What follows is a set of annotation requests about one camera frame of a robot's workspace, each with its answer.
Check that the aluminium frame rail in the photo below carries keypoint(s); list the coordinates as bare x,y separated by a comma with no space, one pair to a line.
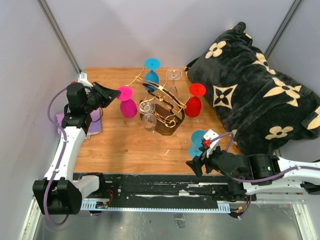
98,192

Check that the magenta plastic wine glass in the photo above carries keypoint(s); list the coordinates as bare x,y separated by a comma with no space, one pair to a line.
128,106

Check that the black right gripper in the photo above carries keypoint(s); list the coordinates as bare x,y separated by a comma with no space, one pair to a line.
197,161

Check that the clear wine glass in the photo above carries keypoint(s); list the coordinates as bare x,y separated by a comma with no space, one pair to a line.
147,110
173,75

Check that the black floral plush pillow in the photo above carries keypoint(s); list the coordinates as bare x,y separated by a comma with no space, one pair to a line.
262,107

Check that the purple folded cloth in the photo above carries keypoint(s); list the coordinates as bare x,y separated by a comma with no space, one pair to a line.
95,125

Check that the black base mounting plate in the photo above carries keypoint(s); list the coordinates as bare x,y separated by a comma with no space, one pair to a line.
176,193

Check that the gold wire wine glass rack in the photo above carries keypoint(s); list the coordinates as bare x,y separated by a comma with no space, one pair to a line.
169,111

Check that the blue plastic wine glass back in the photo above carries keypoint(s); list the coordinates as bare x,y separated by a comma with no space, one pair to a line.
152,64

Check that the blue plastic wine glass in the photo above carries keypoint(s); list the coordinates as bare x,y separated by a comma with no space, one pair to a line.
152,64
196,143

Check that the clear wine glass back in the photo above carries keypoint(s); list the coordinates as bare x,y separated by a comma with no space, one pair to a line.
173,75

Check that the red plastic wine glass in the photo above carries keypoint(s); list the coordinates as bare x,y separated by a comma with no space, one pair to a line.
194,104

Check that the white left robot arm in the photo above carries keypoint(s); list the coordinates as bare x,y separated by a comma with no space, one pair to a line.
67,155

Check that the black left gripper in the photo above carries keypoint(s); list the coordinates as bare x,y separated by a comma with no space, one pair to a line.
107,95

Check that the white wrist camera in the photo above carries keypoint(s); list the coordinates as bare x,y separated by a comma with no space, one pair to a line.
83,79
209,142

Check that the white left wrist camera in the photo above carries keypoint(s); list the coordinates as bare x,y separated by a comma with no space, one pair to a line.
83,79

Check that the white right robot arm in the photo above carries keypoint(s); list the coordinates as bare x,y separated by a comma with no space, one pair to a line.
258,173

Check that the blue plastic wine glass front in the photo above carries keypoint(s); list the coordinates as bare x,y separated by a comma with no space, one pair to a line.
196,143

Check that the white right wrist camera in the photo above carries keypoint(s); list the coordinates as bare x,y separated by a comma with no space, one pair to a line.
209,142

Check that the clear wine glass front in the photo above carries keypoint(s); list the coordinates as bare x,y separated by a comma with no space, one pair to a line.
147,110

